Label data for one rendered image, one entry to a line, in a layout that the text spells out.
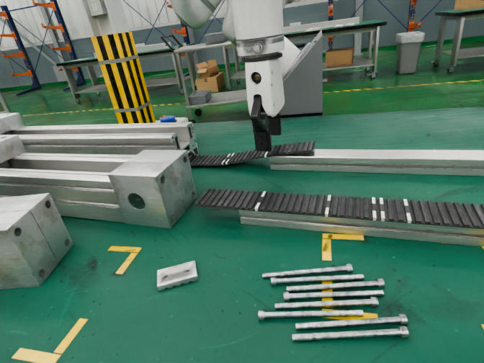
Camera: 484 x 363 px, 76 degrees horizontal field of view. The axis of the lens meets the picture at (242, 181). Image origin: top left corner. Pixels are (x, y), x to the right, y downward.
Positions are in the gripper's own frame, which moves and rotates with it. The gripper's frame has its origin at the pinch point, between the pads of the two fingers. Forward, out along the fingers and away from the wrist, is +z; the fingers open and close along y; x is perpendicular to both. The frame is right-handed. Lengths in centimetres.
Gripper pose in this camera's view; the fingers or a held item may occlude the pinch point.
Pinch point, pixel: (269, 136)
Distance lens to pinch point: 63.3
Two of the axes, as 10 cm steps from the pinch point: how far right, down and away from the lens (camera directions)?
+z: 1.3, 8.8, 4.6
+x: -9.4, -0.4, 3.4
